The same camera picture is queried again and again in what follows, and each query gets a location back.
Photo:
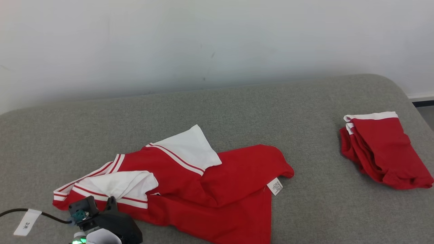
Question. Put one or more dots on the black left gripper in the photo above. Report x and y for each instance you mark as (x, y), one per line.
(117, 225)

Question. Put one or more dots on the white black skirting board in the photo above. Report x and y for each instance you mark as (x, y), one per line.
(422, 96)

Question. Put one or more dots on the red white sports shirt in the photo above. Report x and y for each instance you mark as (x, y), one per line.
(237, 169)

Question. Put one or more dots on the grey fabric sofa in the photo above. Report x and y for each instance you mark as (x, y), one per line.
(271, 112)

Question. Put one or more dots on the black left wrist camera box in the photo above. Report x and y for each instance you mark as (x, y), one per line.
(83, 202)

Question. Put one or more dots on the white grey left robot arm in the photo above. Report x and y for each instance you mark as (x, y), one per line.
(101, 238)

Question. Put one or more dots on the red shorts with white waistband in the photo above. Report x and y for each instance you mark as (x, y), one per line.
(383, 149)

